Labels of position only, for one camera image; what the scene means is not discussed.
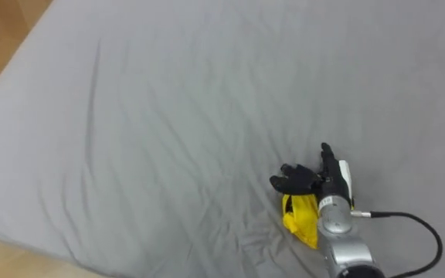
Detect yellow cloth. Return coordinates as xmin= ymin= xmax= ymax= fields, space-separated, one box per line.
xmin=281 ymin=192 xmax=320 ymax=250

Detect grey bed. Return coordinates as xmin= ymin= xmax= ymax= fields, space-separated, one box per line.
xmin=0 ymin=0 xmax=445 ymax=278

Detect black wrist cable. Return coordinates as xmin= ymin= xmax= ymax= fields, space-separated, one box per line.
xmin=350 ymin=210 xmax=443 ymax=278

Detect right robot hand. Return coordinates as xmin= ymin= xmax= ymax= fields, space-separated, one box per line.
xmin=269 ymin=142 xmax=355 ymax=209

